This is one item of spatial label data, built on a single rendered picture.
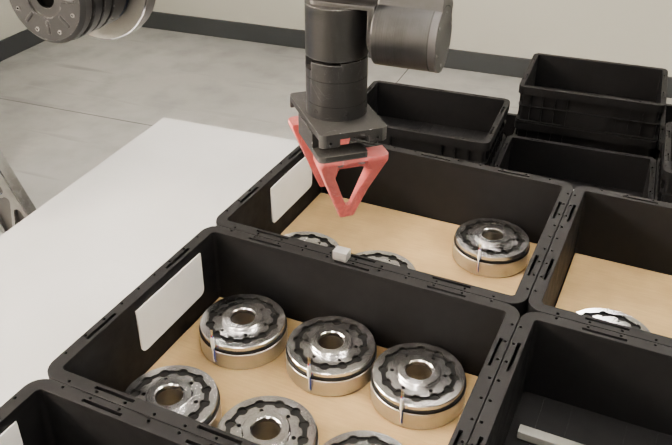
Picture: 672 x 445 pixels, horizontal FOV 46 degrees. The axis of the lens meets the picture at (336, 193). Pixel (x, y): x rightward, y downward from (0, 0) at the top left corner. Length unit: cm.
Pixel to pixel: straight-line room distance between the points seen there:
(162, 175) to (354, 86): 95
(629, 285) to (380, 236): 35
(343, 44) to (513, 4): 328
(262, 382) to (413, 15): 46
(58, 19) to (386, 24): 68
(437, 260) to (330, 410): 32
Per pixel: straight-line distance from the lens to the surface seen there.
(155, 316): 93
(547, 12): 394
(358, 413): 88
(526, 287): 90
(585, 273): 112
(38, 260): 141
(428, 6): 67
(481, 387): 77
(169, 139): 176
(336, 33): 69
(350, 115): 72
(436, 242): 114
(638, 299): 110
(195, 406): 85
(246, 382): 92
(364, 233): 115
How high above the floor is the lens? 146
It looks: 30 degrees down
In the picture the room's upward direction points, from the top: straight up
